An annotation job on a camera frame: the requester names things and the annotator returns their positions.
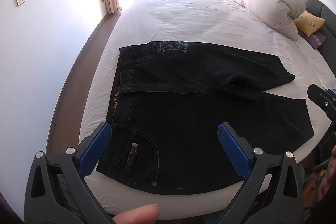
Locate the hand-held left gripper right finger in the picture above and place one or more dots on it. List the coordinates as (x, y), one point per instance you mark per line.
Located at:
(233, 150)

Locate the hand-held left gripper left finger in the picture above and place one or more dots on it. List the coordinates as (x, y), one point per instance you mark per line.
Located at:
(95, 150)

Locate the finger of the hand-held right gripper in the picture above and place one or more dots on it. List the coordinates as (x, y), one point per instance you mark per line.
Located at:
(319, 98)

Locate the black denim pants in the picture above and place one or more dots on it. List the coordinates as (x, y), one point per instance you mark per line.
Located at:
(183, 121)

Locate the person's right forearm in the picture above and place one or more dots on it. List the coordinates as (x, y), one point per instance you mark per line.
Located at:
(330, 176)

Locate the person's left hand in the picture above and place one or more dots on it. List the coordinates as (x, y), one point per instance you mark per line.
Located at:
(136, 214)

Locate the purple pillow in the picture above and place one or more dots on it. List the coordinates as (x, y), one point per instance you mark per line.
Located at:
(316, 40)

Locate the yellow pillow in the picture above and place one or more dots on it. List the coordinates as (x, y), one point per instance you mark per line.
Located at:
(309, 22)

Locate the dark grey headboard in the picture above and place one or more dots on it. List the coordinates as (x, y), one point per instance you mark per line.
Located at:
(328, 12)

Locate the rolled white duvet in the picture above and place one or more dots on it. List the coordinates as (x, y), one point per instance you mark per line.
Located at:
(267, 6)

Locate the bed with white sheet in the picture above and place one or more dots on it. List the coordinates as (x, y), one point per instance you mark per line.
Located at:
(183, 16)

